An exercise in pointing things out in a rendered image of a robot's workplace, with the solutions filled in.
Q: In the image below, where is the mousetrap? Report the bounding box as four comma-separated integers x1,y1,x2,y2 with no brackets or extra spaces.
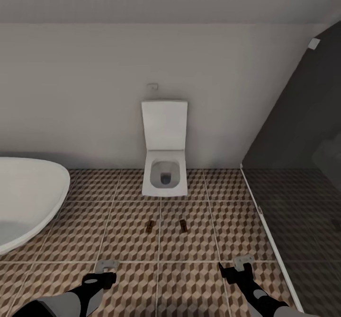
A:
180,219,188,233
146,220,154,233

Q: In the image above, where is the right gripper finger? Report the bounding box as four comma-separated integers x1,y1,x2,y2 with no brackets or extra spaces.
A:
218,262,226,278

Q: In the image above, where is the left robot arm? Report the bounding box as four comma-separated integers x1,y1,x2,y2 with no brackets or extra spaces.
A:
9,259,119,317

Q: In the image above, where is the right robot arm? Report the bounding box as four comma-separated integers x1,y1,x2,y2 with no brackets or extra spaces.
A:
218,254,321,317

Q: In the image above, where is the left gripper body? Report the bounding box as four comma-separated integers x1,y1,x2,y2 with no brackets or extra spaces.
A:
83,273,114,290

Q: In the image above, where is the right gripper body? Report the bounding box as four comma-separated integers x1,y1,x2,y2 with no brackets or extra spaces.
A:
225,264,253,290

